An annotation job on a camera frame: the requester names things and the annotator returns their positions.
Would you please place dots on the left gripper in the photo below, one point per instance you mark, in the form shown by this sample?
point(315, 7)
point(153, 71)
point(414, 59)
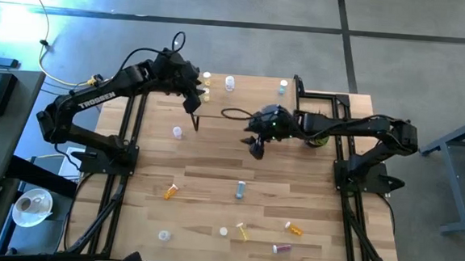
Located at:
point(175, 72)

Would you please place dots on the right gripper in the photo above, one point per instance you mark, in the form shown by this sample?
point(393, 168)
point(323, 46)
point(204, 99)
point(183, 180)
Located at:
point(275, 123)

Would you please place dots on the clear bottle with green label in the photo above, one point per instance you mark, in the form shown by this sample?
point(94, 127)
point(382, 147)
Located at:
point(177, 132)

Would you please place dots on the blue medicine bottle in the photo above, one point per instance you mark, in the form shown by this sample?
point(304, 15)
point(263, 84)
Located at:
point(283, 86)
point(240, 189)

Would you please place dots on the pink medicine bottle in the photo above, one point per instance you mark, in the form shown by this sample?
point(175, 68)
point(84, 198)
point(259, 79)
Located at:
point(281, 248)

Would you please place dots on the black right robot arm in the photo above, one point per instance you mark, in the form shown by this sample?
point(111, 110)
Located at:
point(358, 124)

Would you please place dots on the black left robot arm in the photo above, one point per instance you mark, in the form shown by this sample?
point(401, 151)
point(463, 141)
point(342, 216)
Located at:
point(97, 100)

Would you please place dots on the green round container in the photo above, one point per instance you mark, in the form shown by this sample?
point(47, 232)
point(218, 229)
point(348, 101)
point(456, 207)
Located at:
point(316, 141)

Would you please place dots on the white paper sheet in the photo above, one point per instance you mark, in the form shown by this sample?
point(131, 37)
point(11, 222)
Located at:
point(68, 165)

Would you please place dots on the black rounded object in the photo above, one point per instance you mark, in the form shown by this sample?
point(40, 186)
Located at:
point(131, 260)

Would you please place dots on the black desk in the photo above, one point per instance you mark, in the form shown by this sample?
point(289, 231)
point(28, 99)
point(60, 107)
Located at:
point(39, 175)

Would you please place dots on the grey office desk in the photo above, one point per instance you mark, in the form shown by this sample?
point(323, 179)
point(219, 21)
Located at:
point(5, 141)

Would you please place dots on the white cup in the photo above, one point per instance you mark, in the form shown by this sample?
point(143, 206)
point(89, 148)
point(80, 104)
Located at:
point(26, 203)

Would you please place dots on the wooden shelf with black frame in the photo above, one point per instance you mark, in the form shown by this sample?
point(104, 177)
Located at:
point(242, 98)

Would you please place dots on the grey metal table frame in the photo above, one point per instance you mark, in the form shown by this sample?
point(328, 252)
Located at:
point(454, 180)

